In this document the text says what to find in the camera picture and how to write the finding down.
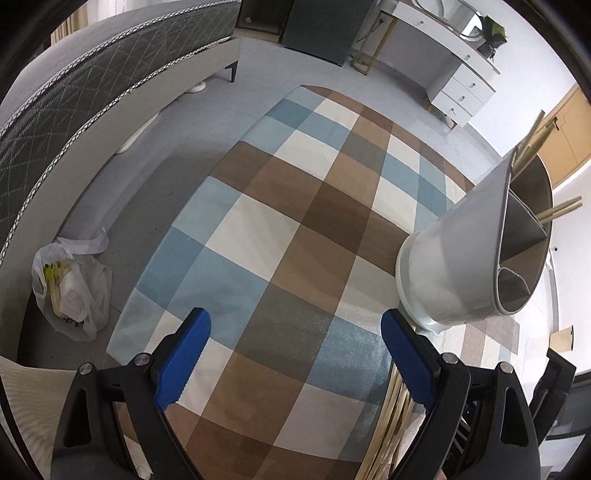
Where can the white plastic bag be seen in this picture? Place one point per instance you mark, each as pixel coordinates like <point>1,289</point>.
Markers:
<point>92,286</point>

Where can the plaid rug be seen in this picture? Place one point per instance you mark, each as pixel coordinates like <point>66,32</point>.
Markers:
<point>286,230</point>

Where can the pile of wooden chopsticks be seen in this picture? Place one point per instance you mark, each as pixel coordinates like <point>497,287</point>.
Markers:
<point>395,424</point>

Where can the potted plant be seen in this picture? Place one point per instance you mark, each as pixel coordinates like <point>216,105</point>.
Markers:
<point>491,39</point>

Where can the white utensil holder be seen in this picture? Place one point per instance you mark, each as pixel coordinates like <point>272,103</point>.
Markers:
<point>452,258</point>

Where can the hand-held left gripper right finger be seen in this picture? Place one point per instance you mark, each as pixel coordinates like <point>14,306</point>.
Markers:
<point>408,360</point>

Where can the person's left leg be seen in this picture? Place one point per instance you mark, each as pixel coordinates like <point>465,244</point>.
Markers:
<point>27,406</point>

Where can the dark glass cabinet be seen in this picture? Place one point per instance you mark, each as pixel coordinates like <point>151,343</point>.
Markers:
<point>263,14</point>

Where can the wooden door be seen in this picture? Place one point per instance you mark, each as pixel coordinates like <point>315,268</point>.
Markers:
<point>570,138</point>

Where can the brown cardboard piece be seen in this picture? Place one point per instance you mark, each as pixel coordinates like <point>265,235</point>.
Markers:
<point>563,339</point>

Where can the oval mirror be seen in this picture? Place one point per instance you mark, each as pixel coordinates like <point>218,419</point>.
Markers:
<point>455,14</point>

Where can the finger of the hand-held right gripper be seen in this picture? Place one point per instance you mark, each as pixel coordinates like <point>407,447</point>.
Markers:
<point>554,387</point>

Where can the white dressing table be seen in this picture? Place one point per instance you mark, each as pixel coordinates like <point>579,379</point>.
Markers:
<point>461,87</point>

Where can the dark grey fridge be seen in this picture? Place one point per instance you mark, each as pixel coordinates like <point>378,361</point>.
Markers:
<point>323,27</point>

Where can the wooden chopstick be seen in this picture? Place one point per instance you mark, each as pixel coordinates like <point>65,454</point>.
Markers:
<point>561,214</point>
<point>545,141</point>
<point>531,133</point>
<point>563,206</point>
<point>538,143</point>

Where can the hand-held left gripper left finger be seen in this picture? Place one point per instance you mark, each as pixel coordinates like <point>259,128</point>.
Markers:
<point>184,355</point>

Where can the grey quilted bed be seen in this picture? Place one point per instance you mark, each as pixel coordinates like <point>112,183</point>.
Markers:
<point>69,115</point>

